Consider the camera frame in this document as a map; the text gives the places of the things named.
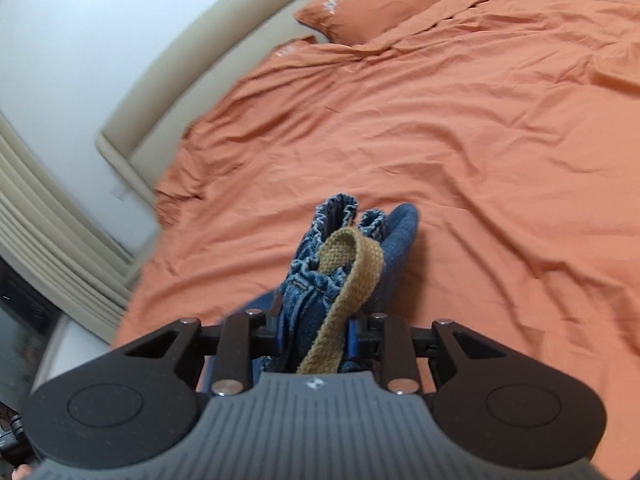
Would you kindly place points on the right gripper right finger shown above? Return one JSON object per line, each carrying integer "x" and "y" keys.
{"x": 363, "y": 343}

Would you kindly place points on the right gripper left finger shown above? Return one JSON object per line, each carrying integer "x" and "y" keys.
{"x": 267, "y": 337}

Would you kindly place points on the blue denim jeans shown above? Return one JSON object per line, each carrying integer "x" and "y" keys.
{"x": 307, "y": 296}

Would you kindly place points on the tan woven belt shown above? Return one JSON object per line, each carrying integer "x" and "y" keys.
{"x": 347, "y": 245}

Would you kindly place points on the beige curtain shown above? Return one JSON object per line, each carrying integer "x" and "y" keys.
{"x": 49, "y": 240}

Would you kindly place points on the orange duvet cover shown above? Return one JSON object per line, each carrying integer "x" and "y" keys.
{"x": 512, "y": 125}

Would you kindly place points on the orange pillow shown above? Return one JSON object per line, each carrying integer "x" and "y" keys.
{"x": 354, "y": 22}

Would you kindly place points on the beige upholstered headboard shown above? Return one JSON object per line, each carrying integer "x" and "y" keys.
{"x": 223, "y": 44}

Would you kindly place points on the dark window frame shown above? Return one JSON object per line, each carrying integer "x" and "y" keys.
{"x": 27, "y": 323}

